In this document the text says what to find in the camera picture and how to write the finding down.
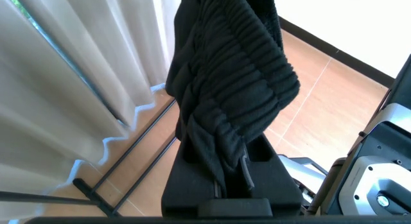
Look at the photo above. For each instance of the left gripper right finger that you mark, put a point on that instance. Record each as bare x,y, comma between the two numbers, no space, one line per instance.
276,182

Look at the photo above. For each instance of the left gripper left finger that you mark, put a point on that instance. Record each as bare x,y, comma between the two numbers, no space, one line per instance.
186,185

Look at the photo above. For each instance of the black shorts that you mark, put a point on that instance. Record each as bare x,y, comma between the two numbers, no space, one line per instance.
231,73

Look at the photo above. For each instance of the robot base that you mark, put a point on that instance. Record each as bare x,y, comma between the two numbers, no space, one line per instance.
379,172

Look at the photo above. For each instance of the black clothes rack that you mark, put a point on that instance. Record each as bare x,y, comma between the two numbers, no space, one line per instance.
96,198

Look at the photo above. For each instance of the beige curtain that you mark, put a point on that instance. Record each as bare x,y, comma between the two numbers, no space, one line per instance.
48,89

